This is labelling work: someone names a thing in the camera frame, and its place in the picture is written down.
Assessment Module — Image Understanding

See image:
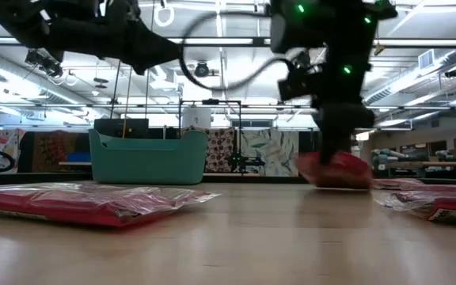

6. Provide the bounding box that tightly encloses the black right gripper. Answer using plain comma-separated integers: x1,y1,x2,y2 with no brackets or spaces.
313,93,376,165

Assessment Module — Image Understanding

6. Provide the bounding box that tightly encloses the red popcorn bag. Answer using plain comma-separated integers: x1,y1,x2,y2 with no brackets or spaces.
374,188,456,226
372,177,425,192
0,181,222,229
294,150,374,190

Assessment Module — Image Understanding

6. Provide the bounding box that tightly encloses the leaf patterned fabric panel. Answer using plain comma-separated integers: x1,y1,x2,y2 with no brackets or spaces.
239,129,300,177

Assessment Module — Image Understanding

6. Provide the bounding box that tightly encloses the wooden bench with robot arms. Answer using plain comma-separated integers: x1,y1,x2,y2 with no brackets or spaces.
370,148,456,179

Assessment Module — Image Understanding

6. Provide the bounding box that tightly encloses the circle patterned fabric panel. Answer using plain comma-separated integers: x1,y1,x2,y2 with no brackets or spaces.
190,127,237,173

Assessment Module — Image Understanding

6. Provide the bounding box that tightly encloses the white cylindrical tank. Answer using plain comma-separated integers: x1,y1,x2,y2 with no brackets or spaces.
181,106,213,130

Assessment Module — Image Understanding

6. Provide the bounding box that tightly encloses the black ceiling spotlight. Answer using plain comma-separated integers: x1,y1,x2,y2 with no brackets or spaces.
25,48,65,79
193,60,212,78

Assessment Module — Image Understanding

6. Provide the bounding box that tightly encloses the teal plastic basket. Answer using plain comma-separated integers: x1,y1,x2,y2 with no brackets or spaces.
88,128,210,186

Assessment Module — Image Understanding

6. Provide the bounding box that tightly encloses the brown patterned fabric panel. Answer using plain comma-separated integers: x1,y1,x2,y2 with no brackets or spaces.
17,130,91,174

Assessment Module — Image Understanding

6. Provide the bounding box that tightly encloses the floral fabric panel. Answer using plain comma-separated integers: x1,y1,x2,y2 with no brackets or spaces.
0,128,27,175

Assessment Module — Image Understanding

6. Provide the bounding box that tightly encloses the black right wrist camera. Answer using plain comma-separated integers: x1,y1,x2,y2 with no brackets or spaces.
277,70,313,102

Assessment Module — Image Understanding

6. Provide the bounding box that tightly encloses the black stand frame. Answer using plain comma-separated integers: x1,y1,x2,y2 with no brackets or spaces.
177,98,268,175

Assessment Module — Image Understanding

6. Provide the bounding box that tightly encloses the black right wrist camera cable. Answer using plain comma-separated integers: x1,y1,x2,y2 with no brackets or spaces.
178,10,293,93

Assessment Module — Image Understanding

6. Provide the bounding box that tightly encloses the silver air duct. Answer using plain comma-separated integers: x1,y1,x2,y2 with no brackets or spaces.
362,47,456,107

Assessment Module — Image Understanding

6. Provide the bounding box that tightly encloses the white hanging ring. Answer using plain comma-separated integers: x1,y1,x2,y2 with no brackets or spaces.
154,2,177,28

